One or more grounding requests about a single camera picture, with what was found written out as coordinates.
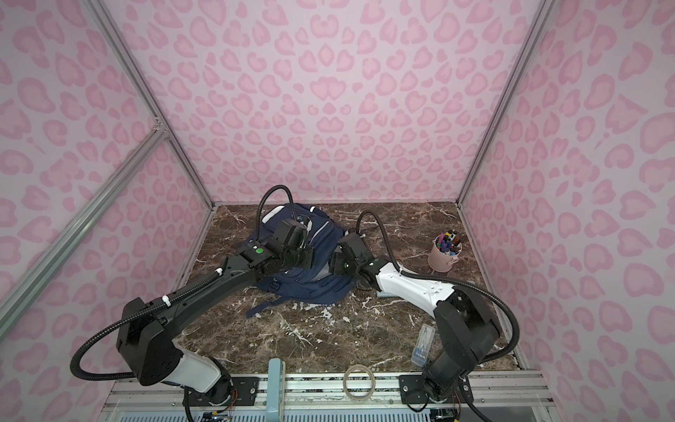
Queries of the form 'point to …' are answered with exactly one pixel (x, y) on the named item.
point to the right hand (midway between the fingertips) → (336, 261)
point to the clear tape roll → (372, 388)
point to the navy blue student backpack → (315, 285)
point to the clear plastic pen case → (423, 345)
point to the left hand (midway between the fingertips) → (313, 247)
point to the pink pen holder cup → (445, 251)
